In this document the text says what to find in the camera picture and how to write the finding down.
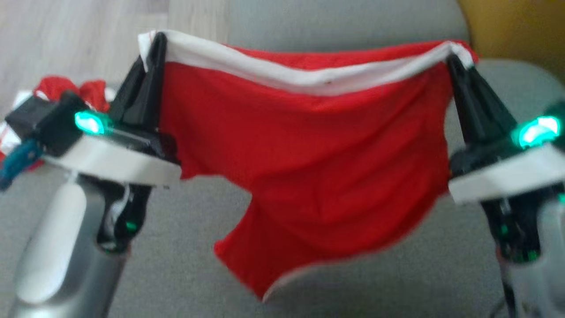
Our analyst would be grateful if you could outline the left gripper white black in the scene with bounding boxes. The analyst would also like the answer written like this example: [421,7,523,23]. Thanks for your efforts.
[43,31,182,187]

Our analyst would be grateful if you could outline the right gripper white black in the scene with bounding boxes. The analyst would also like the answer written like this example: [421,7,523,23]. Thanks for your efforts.
[446,54,565,204]

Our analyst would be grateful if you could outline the red Bulls 23 jersey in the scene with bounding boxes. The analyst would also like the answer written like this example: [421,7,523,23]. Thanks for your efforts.
[0,75,116,172]

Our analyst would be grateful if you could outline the small grey sofa cushion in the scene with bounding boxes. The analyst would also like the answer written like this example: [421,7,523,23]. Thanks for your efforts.
[227,0,469,53]

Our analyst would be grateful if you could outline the large grey sofa seat cushion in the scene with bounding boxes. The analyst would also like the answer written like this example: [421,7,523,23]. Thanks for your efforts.
[0,59,565,318]

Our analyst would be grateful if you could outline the red shorts with white waistband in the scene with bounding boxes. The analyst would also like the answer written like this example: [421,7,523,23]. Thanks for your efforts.
[138,30,479,302]

